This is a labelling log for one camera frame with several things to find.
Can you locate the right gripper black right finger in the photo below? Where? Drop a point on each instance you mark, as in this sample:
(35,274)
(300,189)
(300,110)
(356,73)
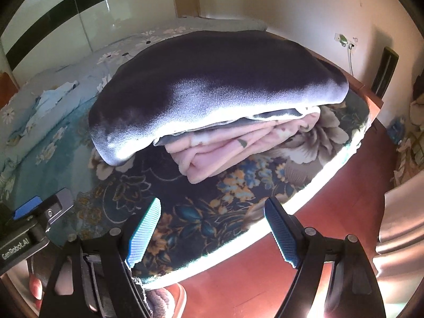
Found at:
(353,290)

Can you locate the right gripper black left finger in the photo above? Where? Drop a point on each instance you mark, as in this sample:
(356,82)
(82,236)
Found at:
(92,278)

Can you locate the navy and white kids jacket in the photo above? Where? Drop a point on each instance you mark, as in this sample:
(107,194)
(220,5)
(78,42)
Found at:
(204,78)

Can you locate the silver curtain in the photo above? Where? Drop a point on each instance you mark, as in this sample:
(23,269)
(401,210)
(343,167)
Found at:
(399,260)

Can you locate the purple slipper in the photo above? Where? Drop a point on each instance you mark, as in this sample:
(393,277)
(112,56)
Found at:
(167,302)

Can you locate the teal floral bed blanket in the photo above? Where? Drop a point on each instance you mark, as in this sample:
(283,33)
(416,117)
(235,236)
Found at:
(201,224)

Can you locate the light blue small garment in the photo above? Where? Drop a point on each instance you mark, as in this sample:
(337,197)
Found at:
(46,102)

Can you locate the pink folded blanket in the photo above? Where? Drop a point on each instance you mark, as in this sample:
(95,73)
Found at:
(202,154)

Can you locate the light blue floral quilt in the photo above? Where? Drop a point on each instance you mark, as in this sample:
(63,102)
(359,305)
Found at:
(92,73)

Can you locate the black tall speaker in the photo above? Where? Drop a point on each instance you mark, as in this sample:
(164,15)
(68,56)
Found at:
(385,72)

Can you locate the white wall power socket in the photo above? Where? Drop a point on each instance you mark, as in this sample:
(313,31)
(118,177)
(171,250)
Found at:
(344,41)

